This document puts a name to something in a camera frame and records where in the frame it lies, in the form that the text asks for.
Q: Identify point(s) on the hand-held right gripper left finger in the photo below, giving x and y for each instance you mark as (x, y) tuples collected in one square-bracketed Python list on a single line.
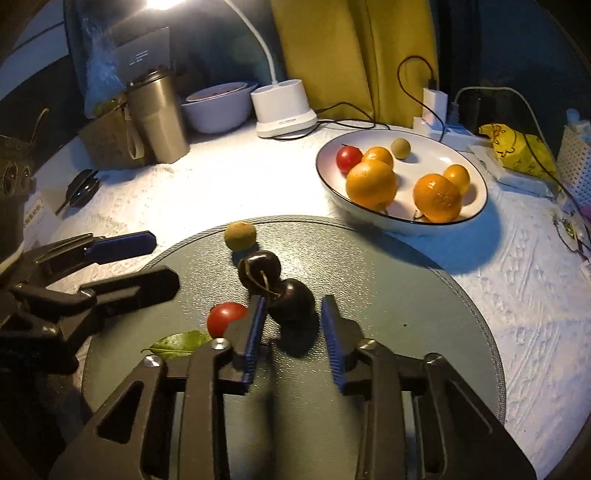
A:
[(254, 337)]

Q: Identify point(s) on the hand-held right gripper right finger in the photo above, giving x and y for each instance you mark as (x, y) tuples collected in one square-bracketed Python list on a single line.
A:
[(332, 341)]

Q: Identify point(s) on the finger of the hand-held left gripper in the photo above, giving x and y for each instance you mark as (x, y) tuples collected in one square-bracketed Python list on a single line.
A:
[(129, 288), (120, 244)]

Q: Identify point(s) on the red cherry tomato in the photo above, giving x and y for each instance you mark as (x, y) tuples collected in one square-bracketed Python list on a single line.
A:
[(224, 318), (348, 158)]

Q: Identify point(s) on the round grey glass tray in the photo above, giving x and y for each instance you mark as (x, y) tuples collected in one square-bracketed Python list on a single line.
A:
[(392, 300)]

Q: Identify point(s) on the brown longan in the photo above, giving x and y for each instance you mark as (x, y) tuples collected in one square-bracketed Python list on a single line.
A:
[(400, 148), (240, 235)]

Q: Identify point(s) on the large orange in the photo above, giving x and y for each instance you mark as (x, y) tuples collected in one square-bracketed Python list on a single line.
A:
[(371, 183)]

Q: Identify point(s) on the large mandarin with stem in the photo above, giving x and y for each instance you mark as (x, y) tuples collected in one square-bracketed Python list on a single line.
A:
[(437, 197)]

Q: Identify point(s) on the small orange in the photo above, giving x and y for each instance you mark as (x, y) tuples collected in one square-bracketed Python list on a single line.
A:
[(457, 179), (378, 156)]

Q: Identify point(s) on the white plate with black rim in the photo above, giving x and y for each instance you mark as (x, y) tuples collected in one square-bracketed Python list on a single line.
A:
[(415, 152)]

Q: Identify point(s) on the white printed carton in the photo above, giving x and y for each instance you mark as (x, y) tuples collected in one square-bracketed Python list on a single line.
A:
[(33, 217)]

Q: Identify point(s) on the black round clip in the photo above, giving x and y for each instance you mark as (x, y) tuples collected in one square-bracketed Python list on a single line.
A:
[(81, 189)]

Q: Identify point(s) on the green leaf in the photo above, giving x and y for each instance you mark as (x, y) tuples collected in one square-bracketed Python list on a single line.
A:
[(178, 345)]

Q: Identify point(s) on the cardboard box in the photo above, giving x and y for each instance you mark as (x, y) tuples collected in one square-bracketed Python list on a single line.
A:
[(106, 138)]

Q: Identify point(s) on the lavender bowl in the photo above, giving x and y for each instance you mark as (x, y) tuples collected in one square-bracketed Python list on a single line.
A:
[(217, 115)]

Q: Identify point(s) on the clear plastic bag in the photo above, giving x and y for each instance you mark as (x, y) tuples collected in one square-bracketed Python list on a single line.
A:
[(99, 64)]

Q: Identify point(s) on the pink-rimmed white bowl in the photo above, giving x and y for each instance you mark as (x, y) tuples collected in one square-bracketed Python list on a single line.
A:
[(217, 91)]

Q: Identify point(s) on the dark grey flat box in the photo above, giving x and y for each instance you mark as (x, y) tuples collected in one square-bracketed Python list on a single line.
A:
[(143, 53)]

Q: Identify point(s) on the white embossed tablecloth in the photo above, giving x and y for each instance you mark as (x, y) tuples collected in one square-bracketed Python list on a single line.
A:
[(531, 300)]

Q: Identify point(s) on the white desk lamp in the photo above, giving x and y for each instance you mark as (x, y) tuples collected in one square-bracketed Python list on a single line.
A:
[(281, 106)]

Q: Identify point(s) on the white power strip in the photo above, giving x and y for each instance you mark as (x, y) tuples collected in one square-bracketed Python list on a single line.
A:
[(455, 136)]

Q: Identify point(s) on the white flat packet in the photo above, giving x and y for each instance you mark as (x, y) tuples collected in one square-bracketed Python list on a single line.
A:
[(517, 177)]

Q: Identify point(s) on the white charger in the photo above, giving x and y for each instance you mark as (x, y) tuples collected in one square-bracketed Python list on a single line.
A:
[(434, 106)]

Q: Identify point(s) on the thin-framed glasses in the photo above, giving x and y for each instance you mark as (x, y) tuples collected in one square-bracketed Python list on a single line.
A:
[(572, 230)]

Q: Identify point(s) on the yellow printed bag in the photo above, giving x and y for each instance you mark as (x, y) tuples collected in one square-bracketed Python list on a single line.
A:
[(517, 152)]

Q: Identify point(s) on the black power adapter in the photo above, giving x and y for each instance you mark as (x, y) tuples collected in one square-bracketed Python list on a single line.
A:
[(469, 110)]

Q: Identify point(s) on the yellow curtain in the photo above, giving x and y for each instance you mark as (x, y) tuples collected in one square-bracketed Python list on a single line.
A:
[(346, 55)]

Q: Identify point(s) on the white perforated basket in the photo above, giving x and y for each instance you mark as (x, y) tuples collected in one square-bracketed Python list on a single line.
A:
[(575, 157)]

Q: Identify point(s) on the tubes in basket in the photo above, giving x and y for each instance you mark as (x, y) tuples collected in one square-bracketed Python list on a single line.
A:
[(577, 120)]

